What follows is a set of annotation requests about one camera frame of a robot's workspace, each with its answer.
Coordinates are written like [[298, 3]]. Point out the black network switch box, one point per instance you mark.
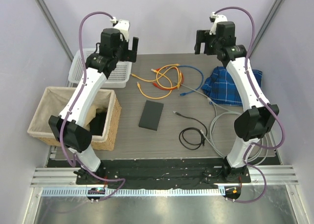
[[151, 115]]

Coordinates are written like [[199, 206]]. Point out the aluminium frame rail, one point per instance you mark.
[[270, 175]]

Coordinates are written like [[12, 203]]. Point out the white slotted cable duct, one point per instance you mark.
[[101, 192]]

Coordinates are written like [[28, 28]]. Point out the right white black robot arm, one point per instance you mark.
[[258, 114]]

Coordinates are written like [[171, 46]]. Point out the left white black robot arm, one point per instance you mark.
[[68, 127]]

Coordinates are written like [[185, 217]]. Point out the wicker basket with liner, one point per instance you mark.
[[102, 118]]

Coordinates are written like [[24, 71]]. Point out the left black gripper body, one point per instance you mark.
[[124, 53]]

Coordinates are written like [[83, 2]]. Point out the blue plaid cloth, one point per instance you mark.
[[221, 89]]

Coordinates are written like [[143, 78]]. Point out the white perforated plastic basket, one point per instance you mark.
[[117, 79]]

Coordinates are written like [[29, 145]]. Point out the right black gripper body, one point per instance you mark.
[[208, 39]]

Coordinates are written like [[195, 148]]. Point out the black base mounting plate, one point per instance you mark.
[[165, 173]]

